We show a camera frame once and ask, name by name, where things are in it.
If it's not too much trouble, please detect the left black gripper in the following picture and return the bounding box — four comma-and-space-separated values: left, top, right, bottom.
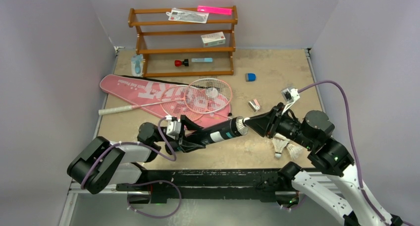
155, 116, 207, 152

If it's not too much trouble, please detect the wooden three-tier shelf rack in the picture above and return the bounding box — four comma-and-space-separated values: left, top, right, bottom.
127, 5, 238, 77

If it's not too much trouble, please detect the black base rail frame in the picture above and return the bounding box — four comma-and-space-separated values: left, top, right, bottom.
116, 163, 301, 203

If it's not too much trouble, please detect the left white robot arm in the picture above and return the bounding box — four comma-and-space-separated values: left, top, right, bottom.
66, 115, 204, 194

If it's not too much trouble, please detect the black shuttlecock tube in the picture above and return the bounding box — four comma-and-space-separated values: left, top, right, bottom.
164, 116, 244, 156

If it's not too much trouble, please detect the white red small box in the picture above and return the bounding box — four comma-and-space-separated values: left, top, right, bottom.
201, 32, 226, 48

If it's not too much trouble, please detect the pink badminton racket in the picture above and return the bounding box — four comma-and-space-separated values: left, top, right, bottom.
183, 78, 233, 119
98, 85, 203, 121

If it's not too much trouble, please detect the clear plastic blister package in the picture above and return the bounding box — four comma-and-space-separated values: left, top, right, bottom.
166, 8, 209, 24

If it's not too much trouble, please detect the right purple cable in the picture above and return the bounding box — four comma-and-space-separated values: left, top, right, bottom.
297, 80, 418, 226

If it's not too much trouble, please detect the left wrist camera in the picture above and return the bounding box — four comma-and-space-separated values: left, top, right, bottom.
165, 115, 182, 139

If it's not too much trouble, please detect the pink flat ruler package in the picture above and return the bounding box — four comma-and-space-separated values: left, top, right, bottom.
197, 5, 232, 15

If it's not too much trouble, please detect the white pink small clip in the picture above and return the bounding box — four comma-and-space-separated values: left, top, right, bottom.
248, 99, 261, 112

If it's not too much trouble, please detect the white feather shuttlecock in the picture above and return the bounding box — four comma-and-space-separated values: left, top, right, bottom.
286, 143, 305, 160
272, 138, 289, 159
235, 116, 249, 136

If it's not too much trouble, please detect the light blue glue stick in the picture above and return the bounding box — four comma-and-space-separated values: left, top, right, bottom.
191, 57, 213, 63

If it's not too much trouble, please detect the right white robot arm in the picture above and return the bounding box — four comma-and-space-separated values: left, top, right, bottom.
243, 107, 403, 226

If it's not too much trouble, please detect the light blue packaged item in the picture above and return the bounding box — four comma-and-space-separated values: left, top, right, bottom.
131, 54, 144, 77

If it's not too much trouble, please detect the blue grey eraser block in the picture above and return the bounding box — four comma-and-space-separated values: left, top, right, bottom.
245, 73, 256, 82

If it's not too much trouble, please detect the pink racket cover bag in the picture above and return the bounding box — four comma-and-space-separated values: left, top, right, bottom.
100, 74, 231, 127

